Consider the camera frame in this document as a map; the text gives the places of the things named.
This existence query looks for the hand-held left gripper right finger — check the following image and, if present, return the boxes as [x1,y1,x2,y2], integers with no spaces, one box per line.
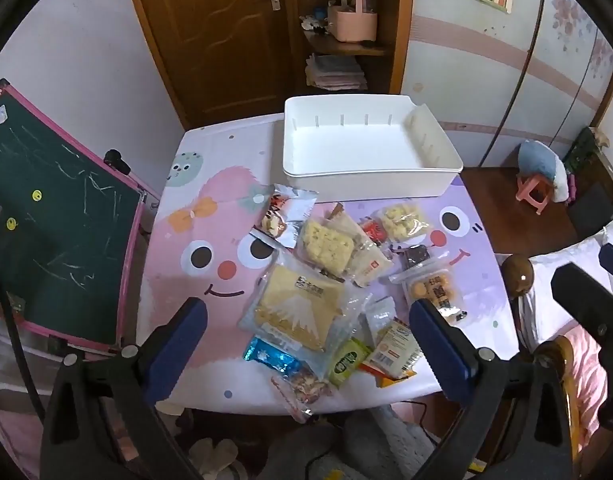
[407,297,574,480]

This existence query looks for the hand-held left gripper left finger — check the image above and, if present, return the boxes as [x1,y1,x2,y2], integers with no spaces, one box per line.
[40,296,210,480]

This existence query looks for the white packet with red edge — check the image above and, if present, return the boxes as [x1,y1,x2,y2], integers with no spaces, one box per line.
[361,317,422,378]

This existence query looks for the yellow pastry ball packet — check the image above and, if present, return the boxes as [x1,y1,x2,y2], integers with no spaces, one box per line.
[401,260,467,321]

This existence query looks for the orange and white oat packet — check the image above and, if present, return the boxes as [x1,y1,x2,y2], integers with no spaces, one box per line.
[361,296,418,390]

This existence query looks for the blue foil snack packet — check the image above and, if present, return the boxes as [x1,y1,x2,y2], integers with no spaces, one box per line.
[242,336,302,376]

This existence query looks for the green snack packet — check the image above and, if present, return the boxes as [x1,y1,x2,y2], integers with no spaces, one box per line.
[326,337,372,390]

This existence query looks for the dark brownie packet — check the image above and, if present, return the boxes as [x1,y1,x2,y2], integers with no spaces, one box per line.
[389,240,437,281]

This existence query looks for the beige cracker packet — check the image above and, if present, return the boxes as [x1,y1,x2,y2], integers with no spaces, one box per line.
[329,202,394,288]

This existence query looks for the toast bread packet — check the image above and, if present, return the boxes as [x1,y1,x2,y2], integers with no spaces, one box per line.
[238,255,372,356]

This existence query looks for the clear nut mix packet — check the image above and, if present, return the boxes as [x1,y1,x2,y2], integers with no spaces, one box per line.
[271,367,337,423]

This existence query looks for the yellow puff snack packet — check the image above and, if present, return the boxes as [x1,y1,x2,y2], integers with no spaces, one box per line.
[376,201,432,246]

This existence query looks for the small red snack packet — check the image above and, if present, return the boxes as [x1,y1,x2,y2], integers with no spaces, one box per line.
[359,216,389,246]

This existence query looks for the yellow crispy cake packet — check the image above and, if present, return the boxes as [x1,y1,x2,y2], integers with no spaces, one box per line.
[296,215,367,281]

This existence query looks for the white cartoon snack wrapper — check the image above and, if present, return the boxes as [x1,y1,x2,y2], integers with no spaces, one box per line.
[250,183,319,250]

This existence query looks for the white plastic storage bin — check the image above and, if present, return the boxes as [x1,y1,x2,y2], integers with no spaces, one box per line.
[284,94,464,202]

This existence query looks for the dark wooden nightstand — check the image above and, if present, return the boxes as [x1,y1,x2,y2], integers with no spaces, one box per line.
[561,127,613,241]

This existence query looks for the brown wooden bedpost knob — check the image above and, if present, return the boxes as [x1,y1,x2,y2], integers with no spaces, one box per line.
[501,255,534,301]

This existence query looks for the pink quilt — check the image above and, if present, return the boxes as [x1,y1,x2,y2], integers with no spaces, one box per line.
[566,330,613,441]

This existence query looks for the pink plastic stool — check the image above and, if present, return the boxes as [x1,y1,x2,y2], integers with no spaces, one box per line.
[515,174,557,216]

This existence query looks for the beige plush item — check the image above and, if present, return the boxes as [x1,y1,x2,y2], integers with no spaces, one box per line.
[186,437,240,480]

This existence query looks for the green cloth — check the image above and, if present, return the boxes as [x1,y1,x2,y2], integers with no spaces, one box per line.
[563,127,602,176]

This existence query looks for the blue plush cushion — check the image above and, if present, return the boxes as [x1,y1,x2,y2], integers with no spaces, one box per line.
[517,140,572,203]

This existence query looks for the black chalkboard knob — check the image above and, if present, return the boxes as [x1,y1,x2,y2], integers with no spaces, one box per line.
[105,149,132,176]

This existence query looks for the floral sliding door wardrobe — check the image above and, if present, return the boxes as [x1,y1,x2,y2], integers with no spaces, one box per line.
[401,0,613,171]

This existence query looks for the stack of folded towels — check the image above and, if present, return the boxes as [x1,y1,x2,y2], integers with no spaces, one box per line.
[305,54,367,92]

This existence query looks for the brown wooden door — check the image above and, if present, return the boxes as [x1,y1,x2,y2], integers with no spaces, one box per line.
[122,0,297,128]

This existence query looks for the wooden corner shelf unit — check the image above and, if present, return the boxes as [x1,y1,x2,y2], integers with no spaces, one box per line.
[281,0,417,96]

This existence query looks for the pink storage basket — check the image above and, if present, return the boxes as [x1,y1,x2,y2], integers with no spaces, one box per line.
[327,0,378,42]

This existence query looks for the small toys on shelf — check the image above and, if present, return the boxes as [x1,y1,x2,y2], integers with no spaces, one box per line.
[300,7,332,36]

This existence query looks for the wooden bed frame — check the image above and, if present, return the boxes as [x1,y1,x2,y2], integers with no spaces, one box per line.
[531,335,584,466]

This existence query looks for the black cable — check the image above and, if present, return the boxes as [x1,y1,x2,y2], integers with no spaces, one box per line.
[0,255,52,431]

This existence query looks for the green chalkboard with pink frame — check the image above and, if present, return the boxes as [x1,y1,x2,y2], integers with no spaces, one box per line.
[0,78,162,356]

